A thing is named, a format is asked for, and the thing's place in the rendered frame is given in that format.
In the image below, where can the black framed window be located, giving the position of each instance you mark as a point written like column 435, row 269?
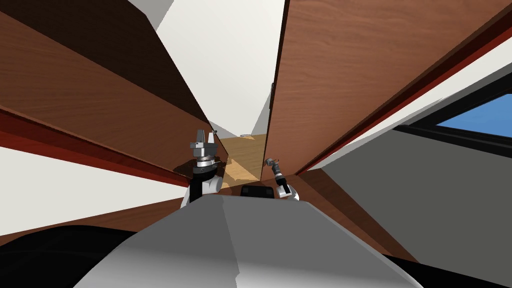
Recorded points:
column 480, row 116

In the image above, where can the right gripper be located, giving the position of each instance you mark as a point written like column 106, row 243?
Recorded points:
column 271, row 162

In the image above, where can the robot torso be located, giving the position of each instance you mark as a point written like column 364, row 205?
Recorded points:
column 248, row 244

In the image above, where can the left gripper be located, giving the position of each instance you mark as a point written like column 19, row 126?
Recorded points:
column 204, row 151

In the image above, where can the brown wooden door leaf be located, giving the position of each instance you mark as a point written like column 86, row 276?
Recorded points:
column 340, row 80
column 100, row 100

